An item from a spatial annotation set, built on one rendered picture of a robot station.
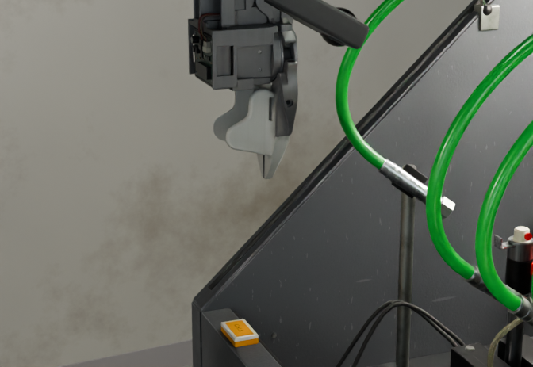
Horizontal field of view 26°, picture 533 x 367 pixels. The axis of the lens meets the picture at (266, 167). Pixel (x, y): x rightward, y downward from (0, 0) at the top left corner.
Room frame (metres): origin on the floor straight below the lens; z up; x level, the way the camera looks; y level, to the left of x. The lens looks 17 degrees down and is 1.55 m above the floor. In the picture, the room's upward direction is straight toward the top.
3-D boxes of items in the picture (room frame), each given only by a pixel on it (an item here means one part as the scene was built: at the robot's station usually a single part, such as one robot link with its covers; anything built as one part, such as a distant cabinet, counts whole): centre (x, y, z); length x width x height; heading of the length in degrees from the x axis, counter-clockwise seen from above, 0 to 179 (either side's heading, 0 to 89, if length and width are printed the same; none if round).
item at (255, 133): (1.03, 0.01, 1.27); 0.06 x 0.03 x 0.09; 111
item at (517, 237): (1.15, -0.27, 1.12); 0.02 x 0.02 x 0.03
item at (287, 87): (1.03, -0.01, 1.31); 0.05 x 0.02 x 0.09; 21
